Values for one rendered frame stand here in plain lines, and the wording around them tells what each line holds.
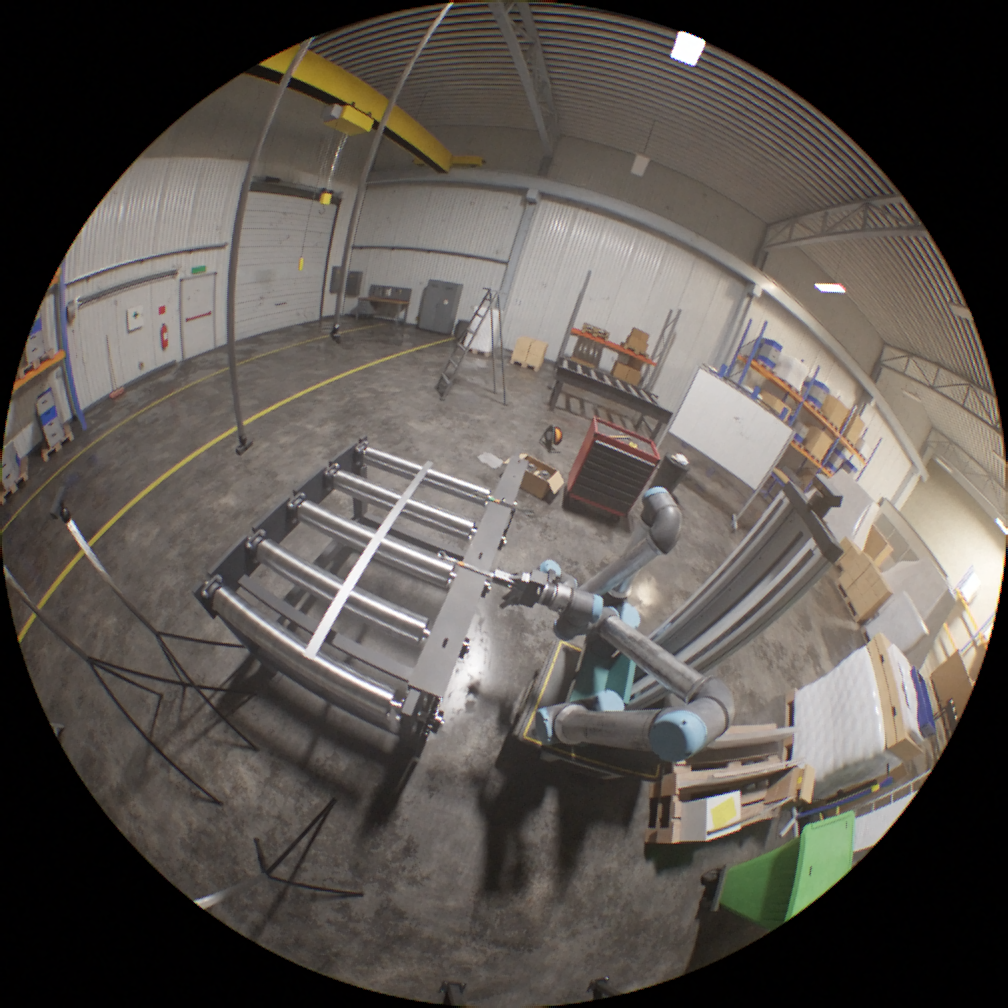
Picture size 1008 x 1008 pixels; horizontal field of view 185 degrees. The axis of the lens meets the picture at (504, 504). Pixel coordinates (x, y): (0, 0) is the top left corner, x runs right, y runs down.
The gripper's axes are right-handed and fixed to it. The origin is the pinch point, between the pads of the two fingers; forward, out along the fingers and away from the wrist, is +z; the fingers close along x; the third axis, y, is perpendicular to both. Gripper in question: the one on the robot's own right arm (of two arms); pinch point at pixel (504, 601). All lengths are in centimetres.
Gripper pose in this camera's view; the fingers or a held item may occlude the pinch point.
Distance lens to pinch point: 157.6
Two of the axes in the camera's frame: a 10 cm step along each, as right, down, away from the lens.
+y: 7.5, 6.4, 1.7
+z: -6.3, 6.0, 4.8
